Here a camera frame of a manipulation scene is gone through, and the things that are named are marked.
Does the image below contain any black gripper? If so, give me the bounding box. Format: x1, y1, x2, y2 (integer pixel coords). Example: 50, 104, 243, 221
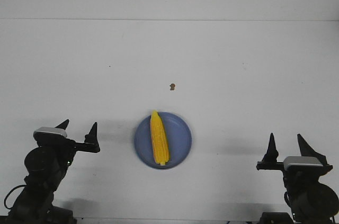
256, 132, 333, 176
55, 119, 100, 153

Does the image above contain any yellow corn cob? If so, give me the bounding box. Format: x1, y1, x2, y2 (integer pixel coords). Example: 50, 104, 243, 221
150, 110, 170, 166

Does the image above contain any blue round plate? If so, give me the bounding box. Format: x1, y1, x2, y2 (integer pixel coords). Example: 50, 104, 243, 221
133, 111, 192, 169

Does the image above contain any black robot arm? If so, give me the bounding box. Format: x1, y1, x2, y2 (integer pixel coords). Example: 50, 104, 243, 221
1, 120, 100, 223
256, 134, 338, 223

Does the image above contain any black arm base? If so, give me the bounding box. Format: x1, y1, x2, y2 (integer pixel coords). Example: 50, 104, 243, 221
259, 212, 294, 224

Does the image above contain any small brown table mark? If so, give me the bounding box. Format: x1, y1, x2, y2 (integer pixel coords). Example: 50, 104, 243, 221
169, 83, 176, 91

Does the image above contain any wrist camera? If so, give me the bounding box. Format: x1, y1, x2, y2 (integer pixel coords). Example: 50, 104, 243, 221
33, 127, 67, 141
283, 156, 324, 172

